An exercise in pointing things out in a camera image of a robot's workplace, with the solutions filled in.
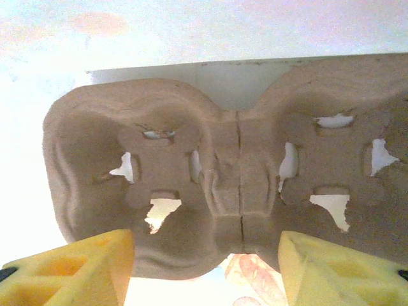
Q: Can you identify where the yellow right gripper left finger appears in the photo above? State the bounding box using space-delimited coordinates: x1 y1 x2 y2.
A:
0 228 136 306

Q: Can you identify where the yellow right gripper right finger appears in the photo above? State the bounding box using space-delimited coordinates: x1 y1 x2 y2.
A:
278 229 408 306

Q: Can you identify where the cardboard cup carrier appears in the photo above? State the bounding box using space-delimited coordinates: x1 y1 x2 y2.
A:
43 52 408 281

